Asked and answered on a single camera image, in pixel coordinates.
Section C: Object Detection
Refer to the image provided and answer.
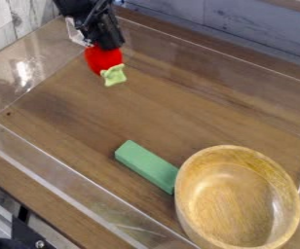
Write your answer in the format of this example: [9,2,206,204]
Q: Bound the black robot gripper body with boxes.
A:
[52,0,112,41]

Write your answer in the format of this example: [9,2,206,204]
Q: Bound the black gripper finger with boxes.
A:
[92,14,124,51]

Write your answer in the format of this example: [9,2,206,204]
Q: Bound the red knitted strawberry toy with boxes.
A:
[83,45,125,87]

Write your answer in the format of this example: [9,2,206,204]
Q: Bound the wooden bowl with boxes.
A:
[175,145,300,249]

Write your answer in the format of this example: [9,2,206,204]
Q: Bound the green rectangular block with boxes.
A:
[115,140,177,195]

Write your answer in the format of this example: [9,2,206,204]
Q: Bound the black device with screw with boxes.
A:
[0,218,56,249]

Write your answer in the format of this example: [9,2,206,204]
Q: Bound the clear acrylic corner bracket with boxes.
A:
[65,17,91,47]

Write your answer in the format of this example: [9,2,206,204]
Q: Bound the clear acrylic back wall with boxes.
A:
[120,18,300,135]

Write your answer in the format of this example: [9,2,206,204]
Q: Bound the clear acrylic wall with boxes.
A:
[120,18,300,135]
[0,125,198,249]

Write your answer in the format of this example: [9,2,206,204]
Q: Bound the clear acrylic front wall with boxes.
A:
[0,125,198,249]

